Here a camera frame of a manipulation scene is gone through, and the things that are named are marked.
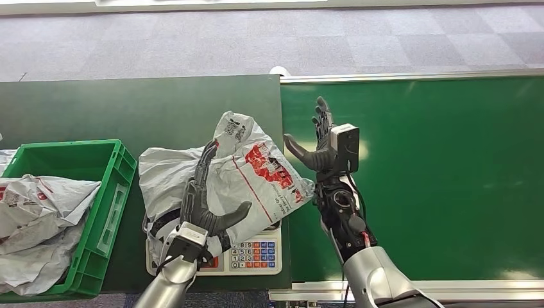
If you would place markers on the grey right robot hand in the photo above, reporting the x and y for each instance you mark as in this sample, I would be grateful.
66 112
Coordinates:
318 159

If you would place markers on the green conveyor belt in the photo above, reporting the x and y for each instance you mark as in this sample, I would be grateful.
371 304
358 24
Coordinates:
446 178

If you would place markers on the aluminium conveyor frame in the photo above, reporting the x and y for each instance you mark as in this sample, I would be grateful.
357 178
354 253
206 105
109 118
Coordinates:
467 285

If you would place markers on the green plastic crate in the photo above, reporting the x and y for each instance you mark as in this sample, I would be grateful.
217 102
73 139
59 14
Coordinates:
114 170

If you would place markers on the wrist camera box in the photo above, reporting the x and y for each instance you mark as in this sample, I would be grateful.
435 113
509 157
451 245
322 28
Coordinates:
346 144
191 233

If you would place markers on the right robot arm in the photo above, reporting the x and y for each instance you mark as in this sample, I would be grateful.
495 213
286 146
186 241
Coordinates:
374 276

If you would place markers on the grey red printed mailer bag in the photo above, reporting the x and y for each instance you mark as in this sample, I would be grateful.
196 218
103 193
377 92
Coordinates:
238 178

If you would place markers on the crumpled grey mailer bag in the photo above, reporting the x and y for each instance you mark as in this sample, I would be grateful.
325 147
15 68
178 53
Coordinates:
42 200
34 268

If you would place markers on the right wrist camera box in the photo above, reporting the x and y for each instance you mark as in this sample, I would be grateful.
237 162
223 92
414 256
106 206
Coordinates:
346 144

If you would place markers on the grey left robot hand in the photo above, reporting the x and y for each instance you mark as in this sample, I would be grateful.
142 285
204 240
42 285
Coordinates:
197 204

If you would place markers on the electronic scale with steel pan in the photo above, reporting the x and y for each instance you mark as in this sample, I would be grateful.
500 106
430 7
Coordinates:
255 255

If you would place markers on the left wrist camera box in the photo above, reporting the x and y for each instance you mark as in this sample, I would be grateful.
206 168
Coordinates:
191 233

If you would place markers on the white round conveyor end cap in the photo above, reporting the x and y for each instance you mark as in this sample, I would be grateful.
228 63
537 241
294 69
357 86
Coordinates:
279 71

